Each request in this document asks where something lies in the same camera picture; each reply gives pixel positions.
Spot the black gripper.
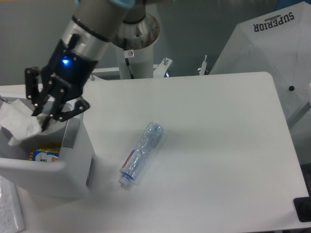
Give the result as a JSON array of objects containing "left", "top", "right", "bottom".
[{"left": 24, "top": 40, "right": 98, "bottom": 132}]

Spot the clear plastic wrapper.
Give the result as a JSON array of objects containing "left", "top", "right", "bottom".
[{"left": 0, "top": 99, "right": 45, "bottom": 146}]

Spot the crushed clear plastic bottle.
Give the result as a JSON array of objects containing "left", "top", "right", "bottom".
[{"left": 119, "top": 122, "right": 164, "bottom": 189}]

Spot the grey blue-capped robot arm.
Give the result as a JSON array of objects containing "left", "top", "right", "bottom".
[{"left": 25, "top": 0, "right": 160, "bottom": 131}]

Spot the white trash can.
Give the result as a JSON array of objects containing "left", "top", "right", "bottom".
[{"left": 0, "top": 92, "right": 96, "bottom": 200}]

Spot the blue yellow snack package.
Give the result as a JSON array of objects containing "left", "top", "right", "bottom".
[{"left": 28, "top": 143, "right": 61, "bottom": 163}]

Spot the white paper notebook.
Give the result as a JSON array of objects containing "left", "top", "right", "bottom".
[{"left": 0, "top": 177, "right": 25, "bottom": 233}]

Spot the white Superior umbrella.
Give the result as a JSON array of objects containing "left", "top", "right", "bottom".
[{"left": 211, "top": 1, "right": 311, "bottom": 128}]

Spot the black device at edge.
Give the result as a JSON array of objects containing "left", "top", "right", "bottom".
[{"left": 294, "top": 197, "right": 311, "bottom": 222}]

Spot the black cable on pedestal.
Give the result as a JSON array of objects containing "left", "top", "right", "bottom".
[{"left": 122, "top": 37, "right": 135, "bottom": 80}]

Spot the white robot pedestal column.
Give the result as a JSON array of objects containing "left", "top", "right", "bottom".
[{"left": 111, "top": 12, "right": 161, "bottom": 80}]

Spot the white metal base bracket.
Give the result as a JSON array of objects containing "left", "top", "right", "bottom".
[{"left": 89, "top": 57, "right": 173, "bottom": 81}]

